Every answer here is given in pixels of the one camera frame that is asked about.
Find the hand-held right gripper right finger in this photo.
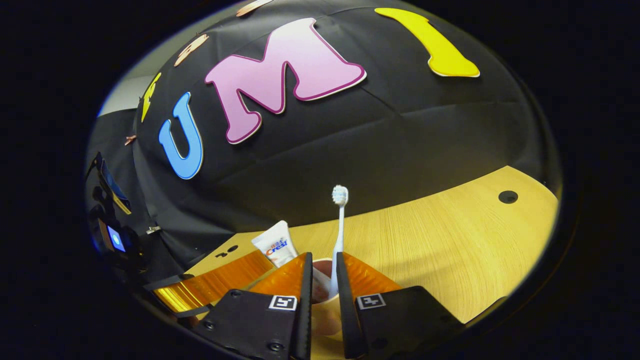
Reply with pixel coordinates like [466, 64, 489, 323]
[336, 251, 467, 360]

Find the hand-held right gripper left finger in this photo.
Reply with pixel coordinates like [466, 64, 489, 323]
[192, 251, 314, 360]

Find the beige cup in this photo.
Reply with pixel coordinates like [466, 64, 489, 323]
[311, 257, 346, 343]

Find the white toothpaste tube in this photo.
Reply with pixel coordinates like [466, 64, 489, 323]
[251, 220, 299, 268]

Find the light blue toothbrush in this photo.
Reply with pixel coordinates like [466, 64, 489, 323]
[327, 185, 350, 298]

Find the wooden desktop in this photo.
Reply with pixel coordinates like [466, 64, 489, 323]
[182, 165, 560, 360]

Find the black backdrop cloth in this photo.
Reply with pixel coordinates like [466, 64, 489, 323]
[85, 0, 563, 281]

